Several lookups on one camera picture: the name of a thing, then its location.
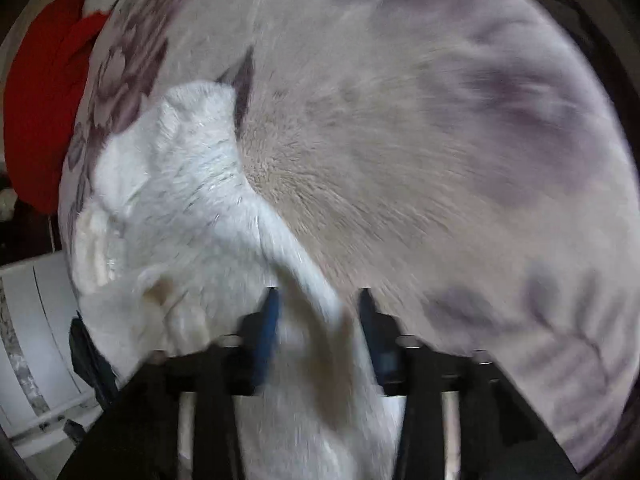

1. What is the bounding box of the white cabinet with patterned strip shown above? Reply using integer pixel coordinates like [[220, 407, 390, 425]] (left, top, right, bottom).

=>
[[0, 252, 108, 457]]

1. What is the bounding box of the white fluffy garment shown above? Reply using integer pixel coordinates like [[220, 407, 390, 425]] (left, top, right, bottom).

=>
[[70, 80, 407, 480]]

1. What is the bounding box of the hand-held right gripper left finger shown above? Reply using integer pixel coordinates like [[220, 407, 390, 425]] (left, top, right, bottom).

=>
[[59, 287, 284, 480]]

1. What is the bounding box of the floral fleece blanket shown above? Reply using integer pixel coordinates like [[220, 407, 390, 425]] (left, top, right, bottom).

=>
[[57, 0, 640, 472]]

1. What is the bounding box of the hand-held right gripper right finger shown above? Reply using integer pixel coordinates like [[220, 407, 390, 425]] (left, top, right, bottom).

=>
[[357, 287, 581, 480]]

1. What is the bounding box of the red cloth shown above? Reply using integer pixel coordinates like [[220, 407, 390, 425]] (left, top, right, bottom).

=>
[[2, 0, 111, 214]]

